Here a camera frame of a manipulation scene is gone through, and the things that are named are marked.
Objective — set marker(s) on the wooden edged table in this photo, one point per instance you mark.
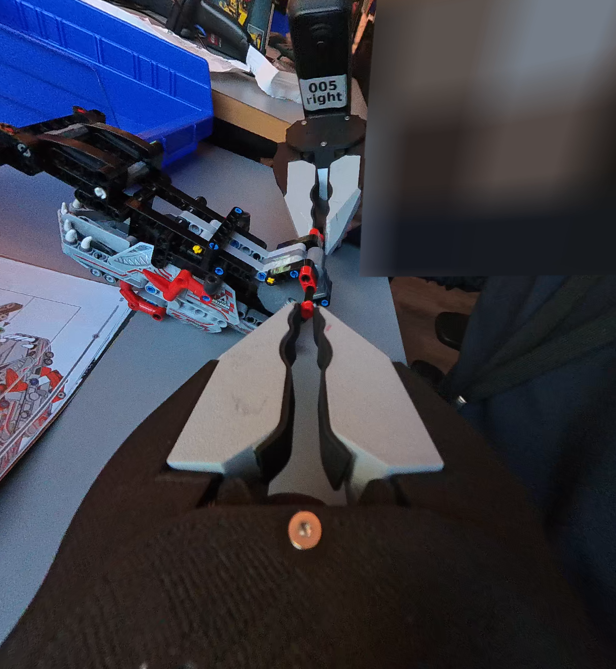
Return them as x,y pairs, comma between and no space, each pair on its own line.
255,112

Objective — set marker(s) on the yellow black printed box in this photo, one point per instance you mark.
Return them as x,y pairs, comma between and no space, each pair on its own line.
245,21

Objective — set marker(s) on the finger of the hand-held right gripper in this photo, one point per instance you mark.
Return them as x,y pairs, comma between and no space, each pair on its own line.
344,198
300,188

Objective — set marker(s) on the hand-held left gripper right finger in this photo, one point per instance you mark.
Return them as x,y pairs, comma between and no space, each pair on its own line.
381,413

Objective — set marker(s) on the open instruction booklet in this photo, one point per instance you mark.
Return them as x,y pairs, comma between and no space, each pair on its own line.
20,366

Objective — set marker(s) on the black electronic device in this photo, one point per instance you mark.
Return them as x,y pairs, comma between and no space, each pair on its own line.
219,31

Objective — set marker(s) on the black grey lego truck model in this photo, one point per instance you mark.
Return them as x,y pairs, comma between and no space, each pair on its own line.
130,209

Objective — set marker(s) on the small red lego bush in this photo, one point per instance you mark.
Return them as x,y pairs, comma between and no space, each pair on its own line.
306,309

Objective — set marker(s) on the red two-hole lego connector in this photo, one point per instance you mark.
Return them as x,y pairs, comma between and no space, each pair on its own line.
308,278

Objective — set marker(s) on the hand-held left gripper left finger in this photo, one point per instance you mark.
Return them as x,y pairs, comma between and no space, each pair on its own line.
229,407

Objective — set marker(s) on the white crumpled paper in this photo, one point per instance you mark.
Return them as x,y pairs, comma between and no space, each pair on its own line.
271,78

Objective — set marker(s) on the blue plastic bin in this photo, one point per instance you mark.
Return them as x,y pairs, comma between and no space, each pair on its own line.
77,78

